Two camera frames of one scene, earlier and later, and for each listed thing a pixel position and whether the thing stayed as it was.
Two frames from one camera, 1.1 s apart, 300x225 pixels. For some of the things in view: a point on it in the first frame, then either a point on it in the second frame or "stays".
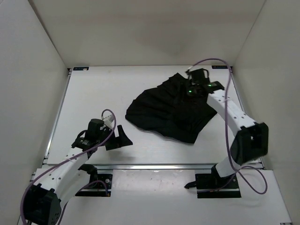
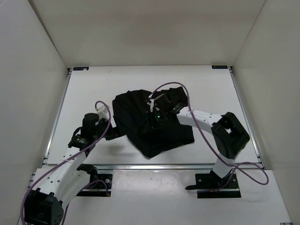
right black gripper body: [191, 90] → [160, 116]
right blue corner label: [219, 67] stays
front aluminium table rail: [154, 167] stays
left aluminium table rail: [48, 151] stays
